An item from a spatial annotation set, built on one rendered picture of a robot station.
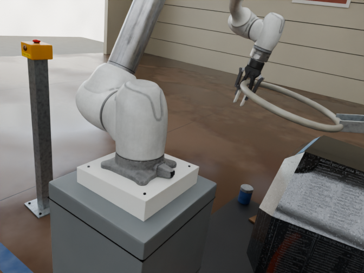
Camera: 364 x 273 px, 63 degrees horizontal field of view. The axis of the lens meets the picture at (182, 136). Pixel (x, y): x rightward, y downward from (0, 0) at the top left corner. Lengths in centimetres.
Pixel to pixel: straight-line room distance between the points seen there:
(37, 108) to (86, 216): 110
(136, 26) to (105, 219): 62
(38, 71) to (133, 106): 109
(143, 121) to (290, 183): 80
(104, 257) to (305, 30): 723
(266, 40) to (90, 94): 82
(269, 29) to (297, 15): 637
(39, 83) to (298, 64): 662
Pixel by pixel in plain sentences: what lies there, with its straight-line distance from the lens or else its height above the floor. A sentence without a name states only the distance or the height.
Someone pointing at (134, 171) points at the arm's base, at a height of 89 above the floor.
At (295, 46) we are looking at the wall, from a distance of 778.
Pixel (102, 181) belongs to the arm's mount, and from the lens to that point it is 90.
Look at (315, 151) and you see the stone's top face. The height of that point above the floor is 83.
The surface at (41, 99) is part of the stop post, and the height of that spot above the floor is 77.
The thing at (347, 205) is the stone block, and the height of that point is 71.
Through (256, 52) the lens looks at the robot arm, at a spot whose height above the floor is 121.
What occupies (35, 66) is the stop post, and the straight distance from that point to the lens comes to 184.
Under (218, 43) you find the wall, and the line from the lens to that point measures 848.
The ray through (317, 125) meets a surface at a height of 100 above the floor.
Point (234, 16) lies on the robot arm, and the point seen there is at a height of 135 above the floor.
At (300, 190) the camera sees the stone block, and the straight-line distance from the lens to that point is 139.
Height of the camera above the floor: 133
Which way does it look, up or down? 23 degrees down
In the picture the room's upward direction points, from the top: 8 degrees clockwise
